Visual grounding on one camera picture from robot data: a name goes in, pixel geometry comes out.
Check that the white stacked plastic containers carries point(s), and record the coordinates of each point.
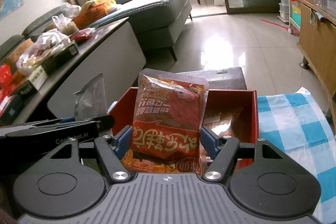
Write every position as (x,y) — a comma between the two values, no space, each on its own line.
(284,10)

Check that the wooden cabinet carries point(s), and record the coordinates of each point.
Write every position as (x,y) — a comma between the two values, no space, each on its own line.
(317,43)

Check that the long black box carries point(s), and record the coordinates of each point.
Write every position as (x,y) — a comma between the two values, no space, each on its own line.
(61,57)

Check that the red cardboard box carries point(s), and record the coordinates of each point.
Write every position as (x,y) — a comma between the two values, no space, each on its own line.
(250,119)

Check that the pink stick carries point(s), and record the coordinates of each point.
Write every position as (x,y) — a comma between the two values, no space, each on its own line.
(275,25)

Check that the grey sideboard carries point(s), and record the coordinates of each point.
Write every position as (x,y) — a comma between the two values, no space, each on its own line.
(110,56)

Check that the red plastic packets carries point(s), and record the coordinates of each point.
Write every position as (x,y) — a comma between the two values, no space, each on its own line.
(6,79)

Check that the orange plastic basket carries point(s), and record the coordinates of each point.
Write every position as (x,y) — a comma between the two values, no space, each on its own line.
(92,15)

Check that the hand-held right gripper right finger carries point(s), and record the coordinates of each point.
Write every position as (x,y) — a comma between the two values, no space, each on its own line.
(209,141)

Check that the teal yellow plastic bin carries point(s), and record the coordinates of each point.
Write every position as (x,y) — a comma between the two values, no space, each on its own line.
(295,16)

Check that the clear brown snack packet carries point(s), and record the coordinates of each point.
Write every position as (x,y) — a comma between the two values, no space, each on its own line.
(223,121)

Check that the small black box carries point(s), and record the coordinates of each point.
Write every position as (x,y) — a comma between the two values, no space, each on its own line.
(11,108)

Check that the blue white checkered tablecloth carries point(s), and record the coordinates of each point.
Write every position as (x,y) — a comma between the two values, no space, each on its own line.
(296,121)

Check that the silver white packet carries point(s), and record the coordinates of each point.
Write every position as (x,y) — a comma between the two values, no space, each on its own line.
(90,98)

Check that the white plastic bag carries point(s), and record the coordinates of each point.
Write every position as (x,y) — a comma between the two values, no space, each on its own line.
(65,14)

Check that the dark grey sofa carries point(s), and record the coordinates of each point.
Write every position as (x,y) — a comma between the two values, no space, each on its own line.
(31,27)

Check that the clear plastic bag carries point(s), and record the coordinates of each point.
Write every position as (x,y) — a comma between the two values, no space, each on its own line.
(44,43)

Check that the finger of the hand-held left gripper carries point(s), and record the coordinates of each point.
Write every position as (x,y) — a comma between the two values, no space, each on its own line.
(102,119)
(68,120)

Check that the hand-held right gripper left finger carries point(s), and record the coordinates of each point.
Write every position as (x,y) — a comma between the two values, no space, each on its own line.
(122,141)

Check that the red plastic bag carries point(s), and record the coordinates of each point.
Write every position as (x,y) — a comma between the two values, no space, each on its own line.
(82,34)

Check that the black box with white label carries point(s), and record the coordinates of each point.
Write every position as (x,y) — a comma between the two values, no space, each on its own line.
(30,81)

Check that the yellow plastic basket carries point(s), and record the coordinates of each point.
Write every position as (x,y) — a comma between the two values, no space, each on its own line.
(105,1)

